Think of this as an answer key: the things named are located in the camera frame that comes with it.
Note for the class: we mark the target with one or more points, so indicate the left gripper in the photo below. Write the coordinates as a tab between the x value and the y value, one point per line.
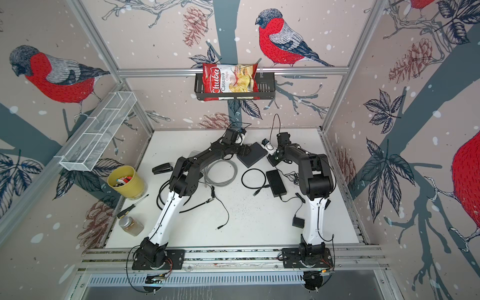
244	151

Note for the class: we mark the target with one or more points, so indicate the ribbed black network switch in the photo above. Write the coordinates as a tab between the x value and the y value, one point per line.
276	183

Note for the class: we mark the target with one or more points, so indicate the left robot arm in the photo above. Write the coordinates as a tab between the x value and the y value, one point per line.
183	183

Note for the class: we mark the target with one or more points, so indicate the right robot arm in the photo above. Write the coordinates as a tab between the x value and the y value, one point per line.
316	182

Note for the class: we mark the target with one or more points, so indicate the left black power adapter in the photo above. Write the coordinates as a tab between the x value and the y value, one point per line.
224	211

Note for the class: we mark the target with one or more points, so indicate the black power adapter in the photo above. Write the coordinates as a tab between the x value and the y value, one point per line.
297	222
224	211

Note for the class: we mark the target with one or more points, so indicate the red chips bag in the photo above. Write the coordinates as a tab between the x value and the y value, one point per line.
228	78

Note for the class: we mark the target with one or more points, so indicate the black stapler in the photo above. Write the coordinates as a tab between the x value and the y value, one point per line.
162	168

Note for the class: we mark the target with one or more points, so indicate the right black power adapter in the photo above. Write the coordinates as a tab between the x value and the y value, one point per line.
297	222

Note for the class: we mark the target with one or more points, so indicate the yellow cup with markers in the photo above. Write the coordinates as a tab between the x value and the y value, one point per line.
127	182

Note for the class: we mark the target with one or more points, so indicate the glass jar with lid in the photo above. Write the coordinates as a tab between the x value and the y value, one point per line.
130	225

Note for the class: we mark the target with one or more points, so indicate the black wire wall basket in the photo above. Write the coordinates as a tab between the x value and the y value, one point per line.
265	83

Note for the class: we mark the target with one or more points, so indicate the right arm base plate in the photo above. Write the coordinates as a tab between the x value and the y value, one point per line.
296	258

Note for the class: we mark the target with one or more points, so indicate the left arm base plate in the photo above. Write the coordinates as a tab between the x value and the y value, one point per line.
146	260

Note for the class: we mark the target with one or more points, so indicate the black handled screwdriver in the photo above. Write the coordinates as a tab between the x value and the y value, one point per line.
124	212

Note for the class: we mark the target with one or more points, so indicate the white mesh wall shelf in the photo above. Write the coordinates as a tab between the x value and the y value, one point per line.
90	146

